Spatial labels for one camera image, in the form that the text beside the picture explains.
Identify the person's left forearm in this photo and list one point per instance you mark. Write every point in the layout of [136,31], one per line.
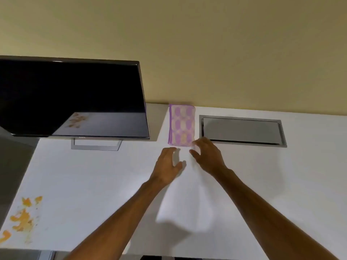
[122,222]

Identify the orange sauce spill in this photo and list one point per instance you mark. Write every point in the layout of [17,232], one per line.
[23,220]

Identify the black monitor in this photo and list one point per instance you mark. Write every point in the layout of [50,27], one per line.
[67,92]

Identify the person's left hand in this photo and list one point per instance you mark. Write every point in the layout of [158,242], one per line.
[165,167]

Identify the person's right hand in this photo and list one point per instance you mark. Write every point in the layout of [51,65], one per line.
[210,158]

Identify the silver monitor stand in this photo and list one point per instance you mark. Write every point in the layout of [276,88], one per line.
[76,147]

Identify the purple checked cleaning cloth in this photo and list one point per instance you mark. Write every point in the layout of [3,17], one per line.
[181,124]

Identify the person's right forearm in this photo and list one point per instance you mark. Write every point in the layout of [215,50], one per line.
[265,222]

